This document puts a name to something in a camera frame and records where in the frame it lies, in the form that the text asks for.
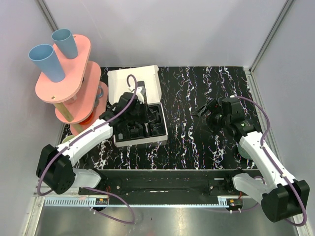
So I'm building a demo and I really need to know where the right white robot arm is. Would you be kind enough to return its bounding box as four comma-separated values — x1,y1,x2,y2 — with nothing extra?
192,96,310,227

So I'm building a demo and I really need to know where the pink tiered wooden shelf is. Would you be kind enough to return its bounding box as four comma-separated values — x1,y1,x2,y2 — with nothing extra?
35,34,108,135

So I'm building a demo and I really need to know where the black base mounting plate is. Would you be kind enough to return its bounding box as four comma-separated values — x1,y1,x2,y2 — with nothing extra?
96,169,258,204

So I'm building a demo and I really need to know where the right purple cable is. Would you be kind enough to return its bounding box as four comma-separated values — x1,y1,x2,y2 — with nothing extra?
236,96,308,227

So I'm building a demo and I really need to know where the blue mug on shelf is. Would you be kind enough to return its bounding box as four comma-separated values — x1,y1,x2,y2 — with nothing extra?
94,85,104,108

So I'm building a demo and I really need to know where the white clipper kit box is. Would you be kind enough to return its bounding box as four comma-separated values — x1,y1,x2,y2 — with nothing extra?
107,65,168,148

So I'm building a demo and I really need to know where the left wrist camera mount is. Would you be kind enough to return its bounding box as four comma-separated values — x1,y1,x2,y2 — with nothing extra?
134,86,146,103

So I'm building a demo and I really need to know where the far blue plastic cup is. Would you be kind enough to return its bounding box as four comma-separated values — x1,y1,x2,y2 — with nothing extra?
51,29,78,59

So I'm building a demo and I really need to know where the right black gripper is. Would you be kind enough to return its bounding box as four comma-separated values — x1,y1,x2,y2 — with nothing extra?
190,98,230,137

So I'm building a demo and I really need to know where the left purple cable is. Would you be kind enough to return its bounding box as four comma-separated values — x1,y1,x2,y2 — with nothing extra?
36,75,138,225

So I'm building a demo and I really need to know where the purple cable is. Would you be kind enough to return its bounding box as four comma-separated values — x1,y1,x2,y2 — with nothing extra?
36,75,138,225
236,96,308,227

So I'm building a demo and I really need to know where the near blue plastic cup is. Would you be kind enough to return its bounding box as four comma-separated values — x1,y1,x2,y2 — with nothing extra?
29,44,65,83

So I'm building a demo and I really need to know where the black comb attachment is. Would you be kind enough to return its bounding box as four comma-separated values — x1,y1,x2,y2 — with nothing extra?
130,128,139,138

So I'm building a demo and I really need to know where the light green cup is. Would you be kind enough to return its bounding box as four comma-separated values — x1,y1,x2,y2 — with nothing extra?
62,135,75,144

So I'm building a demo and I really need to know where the blue plastic cup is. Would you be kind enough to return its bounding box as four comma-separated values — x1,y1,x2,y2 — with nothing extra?
51,29,78,59
29,44,65,83

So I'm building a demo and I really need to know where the green ceramic bowl cup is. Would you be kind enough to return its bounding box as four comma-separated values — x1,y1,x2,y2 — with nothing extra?
238,145,251,160

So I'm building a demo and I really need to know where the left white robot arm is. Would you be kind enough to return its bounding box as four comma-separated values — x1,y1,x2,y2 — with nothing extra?
36,92,153,196

